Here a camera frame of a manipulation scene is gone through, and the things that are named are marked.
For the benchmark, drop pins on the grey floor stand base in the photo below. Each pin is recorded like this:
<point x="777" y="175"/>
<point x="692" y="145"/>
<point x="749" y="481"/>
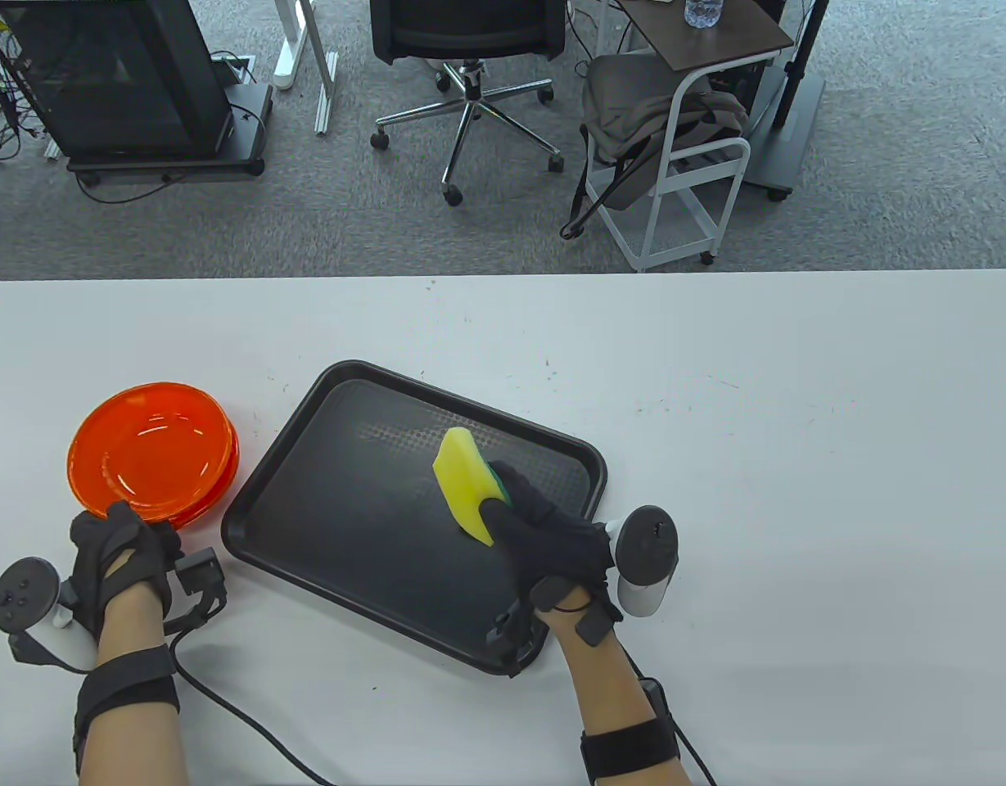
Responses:
<point x="789" y="139"/>

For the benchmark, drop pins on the grey and white right controller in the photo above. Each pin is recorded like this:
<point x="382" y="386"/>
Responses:
<point x="646" y="557"/>

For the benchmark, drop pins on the grey and white controller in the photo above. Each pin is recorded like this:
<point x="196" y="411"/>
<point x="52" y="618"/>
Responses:
<point x="646" y="557"/>
<point x="24" y="602"/>

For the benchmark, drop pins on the person's left forearm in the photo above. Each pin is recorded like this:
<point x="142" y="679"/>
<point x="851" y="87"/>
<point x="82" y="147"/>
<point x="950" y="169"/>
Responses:
<point x="134" y="720"/>

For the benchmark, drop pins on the black display cabinet on wheels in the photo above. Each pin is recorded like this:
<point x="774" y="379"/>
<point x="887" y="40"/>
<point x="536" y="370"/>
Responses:
<point x="118" y="74"/>

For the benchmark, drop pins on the grey bag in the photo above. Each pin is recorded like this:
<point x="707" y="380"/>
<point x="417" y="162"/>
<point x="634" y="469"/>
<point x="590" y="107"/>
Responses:
<point x="633" y="106"/>

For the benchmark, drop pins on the small black wrist sensor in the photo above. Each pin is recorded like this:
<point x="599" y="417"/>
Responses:
<point x="597" y="626"/>

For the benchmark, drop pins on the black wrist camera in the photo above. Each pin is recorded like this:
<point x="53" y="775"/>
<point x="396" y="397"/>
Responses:
<point x="515" y="639"/>
<point x="200" y="577"/>

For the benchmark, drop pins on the person's right hand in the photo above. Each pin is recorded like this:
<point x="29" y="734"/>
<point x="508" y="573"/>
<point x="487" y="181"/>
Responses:
<point x="556" y="540"/>

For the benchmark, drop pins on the yellow and green sponge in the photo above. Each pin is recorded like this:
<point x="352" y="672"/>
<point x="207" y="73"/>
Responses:
<point x="462" y="483"/>

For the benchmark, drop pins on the black plastic tray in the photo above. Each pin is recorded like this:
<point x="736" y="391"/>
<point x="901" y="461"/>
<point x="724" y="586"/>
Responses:
<point x="347" y="508"/>

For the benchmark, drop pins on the silver aluminium rail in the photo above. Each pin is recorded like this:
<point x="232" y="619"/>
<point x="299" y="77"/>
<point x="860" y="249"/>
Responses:
<point x="326" y="94"/>

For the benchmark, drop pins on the orange translucent plate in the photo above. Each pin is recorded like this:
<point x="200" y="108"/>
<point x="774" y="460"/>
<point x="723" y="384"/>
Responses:
<point x="151" y="450"/>
<point x="224" y="483"/>

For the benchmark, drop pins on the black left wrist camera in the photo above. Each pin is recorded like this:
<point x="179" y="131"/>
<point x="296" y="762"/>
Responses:
<point x="200" y="577"/>

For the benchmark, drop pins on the person's left hand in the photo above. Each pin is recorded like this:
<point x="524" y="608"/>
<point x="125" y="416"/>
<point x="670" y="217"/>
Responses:
<point x="130" y="573"/>

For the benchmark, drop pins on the black stand pole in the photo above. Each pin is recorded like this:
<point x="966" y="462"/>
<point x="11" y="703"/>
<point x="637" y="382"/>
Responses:
<point x="801" y="57"/>

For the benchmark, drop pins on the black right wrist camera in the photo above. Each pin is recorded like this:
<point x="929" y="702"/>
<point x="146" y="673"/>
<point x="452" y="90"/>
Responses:
<point x="515" y="639"/>

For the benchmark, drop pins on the person's left fingers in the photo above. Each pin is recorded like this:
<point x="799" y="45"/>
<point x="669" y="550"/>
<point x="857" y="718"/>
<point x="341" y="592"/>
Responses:
<point x="114" y="528"/>

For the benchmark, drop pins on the person's right thumb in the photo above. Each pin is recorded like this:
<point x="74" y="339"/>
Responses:
<point x="496" y="517"/>

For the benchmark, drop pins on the white cart with brown top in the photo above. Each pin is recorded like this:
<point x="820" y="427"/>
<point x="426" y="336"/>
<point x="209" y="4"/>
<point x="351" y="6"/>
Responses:
<point x="715" y="41"/>

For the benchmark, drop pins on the grey and white left controller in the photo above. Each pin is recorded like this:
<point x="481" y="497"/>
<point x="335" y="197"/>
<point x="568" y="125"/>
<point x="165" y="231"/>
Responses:
<point x="24" y="602"/>

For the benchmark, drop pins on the black office chair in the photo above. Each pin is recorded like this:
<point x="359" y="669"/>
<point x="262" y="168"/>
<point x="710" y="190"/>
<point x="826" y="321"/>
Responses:
<point x="470" y="49"/>

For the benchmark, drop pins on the white desk leg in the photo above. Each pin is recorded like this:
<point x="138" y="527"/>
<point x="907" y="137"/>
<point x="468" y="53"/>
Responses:
<point x="294" y="41"/>

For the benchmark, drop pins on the clear water bottle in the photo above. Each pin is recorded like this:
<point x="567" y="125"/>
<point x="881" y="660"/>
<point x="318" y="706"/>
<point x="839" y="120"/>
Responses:
<point x="703" y="10"/>

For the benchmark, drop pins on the person's right forearm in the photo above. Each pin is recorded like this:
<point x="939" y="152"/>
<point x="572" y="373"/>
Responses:
<point x="617" y="704"/>

